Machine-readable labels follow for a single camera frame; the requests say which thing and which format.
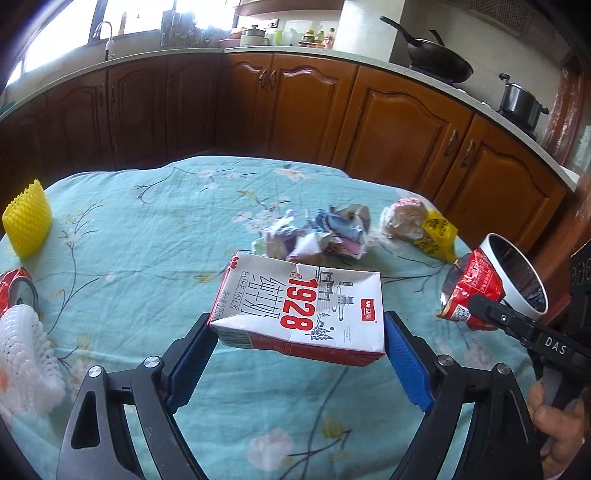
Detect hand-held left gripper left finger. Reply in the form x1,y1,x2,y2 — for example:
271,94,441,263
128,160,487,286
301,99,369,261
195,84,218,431
55,311,220,480

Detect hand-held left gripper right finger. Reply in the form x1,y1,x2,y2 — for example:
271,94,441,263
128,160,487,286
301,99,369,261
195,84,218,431
383,310,543,480

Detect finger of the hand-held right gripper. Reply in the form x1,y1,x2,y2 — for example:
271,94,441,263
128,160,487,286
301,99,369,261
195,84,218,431
468,294,588,367

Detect red snack packet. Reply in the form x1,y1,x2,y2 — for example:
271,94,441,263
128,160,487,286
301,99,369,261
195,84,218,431
436,248,506,332

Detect white red milk carton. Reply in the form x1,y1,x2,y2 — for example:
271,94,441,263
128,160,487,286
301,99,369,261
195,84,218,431
209,250,386,367

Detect person's right hand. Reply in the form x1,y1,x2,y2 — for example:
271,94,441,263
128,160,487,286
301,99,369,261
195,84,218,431
526,381,591,480

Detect teal floral tablecloth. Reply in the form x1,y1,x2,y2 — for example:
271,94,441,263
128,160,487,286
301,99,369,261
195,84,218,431
0,154,546,480

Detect bun in yellow plastic bag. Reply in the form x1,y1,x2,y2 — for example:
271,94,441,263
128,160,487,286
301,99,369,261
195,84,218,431
381,198,459,264

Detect small white foam fruit net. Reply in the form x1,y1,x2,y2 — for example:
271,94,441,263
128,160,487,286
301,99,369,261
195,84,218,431
0,305,68,428

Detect crumpled paper wad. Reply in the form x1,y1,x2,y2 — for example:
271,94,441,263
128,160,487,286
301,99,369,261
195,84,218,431
252,203,372,266

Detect crushed red can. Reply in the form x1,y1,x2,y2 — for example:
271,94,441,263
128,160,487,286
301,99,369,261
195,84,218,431
0,267,38,319

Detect steel cooking pot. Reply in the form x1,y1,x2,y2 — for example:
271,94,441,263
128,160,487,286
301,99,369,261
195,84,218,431
498,73,550,127

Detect yellow foam fruit net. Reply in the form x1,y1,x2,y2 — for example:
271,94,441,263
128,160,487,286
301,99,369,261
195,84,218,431
1,180,54,257

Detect gas stove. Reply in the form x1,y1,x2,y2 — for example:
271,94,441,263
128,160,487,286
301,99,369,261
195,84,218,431
409,65,541,141

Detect black wok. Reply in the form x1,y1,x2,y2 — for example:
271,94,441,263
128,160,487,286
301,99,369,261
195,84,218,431
379,16,475,84

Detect wooden lower cabinets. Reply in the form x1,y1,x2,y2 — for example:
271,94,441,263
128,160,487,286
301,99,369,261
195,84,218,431
0,51,568,250

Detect wooden cabinets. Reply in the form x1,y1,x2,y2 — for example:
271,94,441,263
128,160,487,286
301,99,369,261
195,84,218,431
233,0,345,21
0,51,568,250

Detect range hood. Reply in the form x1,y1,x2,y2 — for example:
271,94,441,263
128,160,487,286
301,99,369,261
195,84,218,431
402,0,546,35

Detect pale kitchen counter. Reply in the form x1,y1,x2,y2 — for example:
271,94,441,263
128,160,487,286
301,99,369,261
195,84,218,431
0,44,580,192

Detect chrome faucet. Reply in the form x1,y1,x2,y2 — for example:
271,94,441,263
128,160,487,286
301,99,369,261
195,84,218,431
95,21,116,61

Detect utensil holder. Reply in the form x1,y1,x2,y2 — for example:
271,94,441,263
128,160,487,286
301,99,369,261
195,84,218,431
159,9,218,47

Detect kitchen window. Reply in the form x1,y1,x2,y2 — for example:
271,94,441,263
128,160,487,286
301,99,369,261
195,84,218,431
9,0,241,79

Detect wooden upper cabinets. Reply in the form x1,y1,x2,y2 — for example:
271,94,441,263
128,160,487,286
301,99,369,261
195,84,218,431
233,0,345,21

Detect wooden door frame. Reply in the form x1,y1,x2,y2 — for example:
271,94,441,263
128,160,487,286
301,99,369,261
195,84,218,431
538,46,591,185

